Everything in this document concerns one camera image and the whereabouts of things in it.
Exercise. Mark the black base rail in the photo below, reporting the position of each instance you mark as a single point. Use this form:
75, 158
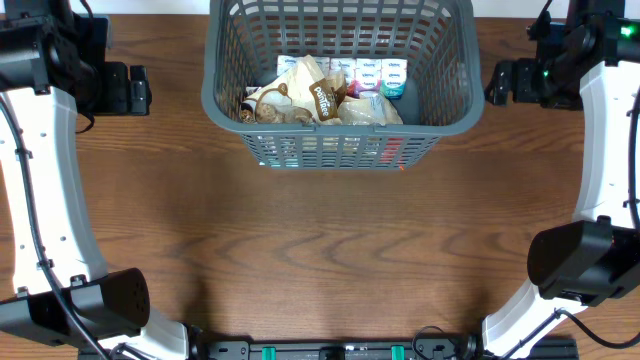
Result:
429, 348

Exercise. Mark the beige paper pouch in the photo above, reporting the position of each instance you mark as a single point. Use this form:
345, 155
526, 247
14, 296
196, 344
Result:
376, 110

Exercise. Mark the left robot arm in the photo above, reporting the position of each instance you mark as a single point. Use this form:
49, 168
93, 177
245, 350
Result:
53, 71

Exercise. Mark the multicolour tissue pack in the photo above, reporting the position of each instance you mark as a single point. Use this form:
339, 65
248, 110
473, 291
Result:
365, 77

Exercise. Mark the beige brown snack bag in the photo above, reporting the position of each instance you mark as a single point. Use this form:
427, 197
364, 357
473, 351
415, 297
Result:
302, 95

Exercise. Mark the orange spaghetti packet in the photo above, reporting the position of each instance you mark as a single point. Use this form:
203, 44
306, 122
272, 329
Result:
392, 154

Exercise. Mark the grey plastic basket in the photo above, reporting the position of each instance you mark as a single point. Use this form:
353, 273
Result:
443, 94

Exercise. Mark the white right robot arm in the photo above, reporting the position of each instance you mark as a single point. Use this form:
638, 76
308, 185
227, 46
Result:
588, 63

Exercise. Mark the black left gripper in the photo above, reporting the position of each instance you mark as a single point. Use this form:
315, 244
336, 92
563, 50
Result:
116, 101

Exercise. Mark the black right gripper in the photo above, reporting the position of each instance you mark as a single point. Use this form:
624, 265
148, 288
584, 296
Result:
522, 70

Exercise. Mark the teal snack packet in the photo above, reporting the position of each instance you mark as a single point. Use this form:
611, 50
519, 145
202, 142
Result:
279, 157

